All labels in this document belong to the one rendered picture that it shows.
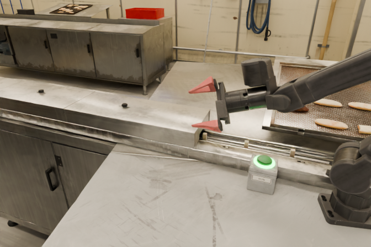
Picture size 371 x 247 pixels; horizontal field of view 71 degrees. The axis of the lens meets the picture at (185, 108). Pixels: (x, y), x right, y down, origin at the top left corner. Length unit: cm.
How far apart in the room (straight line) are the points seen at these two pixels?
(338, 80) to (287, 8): 386
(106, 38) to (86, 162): 257
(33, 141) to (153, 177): 64
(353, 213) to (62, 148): 98
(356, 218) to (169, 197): 44
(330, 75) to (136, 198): 54
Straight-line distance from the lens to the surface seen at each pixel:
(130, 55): 337
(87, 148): 106
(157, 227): 66
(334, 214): 75
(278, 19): 446
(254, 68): 64
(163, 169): 81
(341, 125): 99
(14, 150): 141
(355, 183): 67
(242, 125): 105
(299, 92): 62
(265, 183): 73
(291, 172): 80
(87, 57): 379
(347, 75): 61
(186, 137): 81
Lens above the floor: 132
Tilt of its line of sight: 25 degrees down
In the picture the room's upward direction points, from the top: straight up
